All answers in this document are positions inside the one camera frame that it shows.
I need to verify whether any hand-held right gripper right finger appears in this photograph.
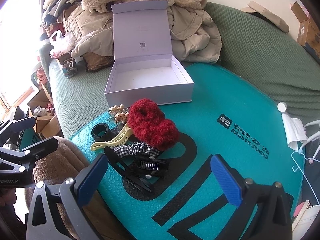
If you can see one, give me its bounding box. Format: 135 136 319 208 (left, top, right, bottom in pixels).
210 154 294 240

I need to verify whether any teal bubble mailer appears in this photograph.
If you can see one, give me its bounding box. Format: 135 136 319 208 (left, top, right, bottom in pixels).
70 62 304 240

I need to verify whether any white gift box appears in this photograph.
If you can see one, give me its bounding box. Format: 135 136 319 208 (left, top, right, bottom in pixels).
104 0 195 105

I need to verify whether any beige folded cardboard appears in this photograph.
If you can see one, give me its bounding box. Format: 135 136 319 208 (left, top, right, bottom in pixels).
240 1 290 33

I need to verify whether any black bow hair clip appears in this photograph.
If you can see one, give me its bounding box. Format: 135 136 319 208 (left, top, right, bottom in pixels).
136 159 169 180

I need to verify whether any cream flower claw clip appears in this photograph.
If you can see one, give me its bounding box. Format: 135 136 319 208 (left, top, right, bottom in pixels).
108 104 130 124

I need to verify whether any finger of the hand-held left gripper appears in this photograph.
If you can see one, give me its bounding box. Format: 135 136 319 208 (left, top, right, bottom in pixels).
0 137 59 178
0 117 37 140

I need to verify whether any pile of clothes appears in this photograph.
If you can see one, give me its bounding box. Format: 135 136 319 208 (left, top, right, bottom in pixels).
41 0 88 30

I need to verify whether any beige puffer jacket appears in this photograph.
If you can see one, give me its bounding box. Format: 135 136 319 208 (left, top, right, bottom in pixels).
167 5 222 63

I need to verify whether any red fuzzy scrunchie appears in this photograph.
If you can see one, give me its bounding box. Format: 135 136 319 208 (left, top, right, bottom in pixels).
127 99 180 152

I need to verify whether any black roll band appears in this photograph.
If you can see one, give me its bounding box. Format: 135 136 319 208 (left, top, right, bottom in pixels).
91 124 110 141

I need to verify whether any teal printed carton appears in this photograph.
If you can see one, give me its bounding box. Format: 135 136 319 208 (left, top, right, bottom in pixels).
17 127 43 153

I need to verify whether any person's leg in brown fleece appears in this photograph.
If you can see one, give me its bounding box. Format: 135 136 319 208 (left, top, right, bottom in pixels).
24 136 100 240

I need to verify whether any white plastic bag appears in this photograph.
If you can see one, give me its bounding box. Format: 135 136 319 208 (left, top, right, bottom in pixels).
49 30 75 58

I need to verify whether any white clothes hanger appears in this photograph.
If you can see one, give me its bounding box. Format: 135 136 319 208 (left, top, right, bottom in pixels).
291 120 320 205

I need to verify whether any long black hair clip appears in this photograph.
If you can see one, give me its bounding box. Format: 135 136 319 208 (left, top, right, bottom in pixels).
104 147 154 193

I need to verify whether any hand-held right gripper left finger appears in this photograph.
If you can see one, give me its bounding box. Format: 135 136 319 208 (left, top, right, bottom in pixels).
26 154 108 240

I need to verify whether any brown cushion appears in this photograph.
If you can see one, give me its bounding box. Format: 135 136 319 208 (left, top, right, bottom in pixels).
82 51 115 72

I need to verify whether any open cardboard box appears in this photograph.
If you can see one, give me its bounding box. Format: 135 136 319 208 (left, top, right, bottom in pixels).
27 87 62 139

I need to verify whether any brown cardboard box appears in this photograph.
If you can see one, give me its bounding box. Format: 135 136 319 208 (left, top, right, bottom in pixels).
290 1 320 53

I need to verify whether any cream puffer coat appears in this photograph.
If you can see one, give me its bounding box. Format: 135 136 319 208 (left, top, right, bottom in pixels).
66 5 115 57

